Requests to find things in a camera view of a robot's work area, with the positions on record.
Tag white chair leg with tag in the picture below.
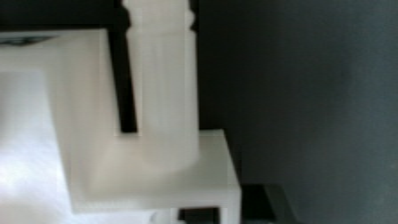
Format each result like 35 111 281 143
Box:
123 0 200 172

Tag white chair seat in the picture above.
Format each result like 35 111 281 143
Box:
0 30 242 224

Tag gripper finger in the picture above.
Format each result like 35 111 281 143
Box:
178 184 297 224

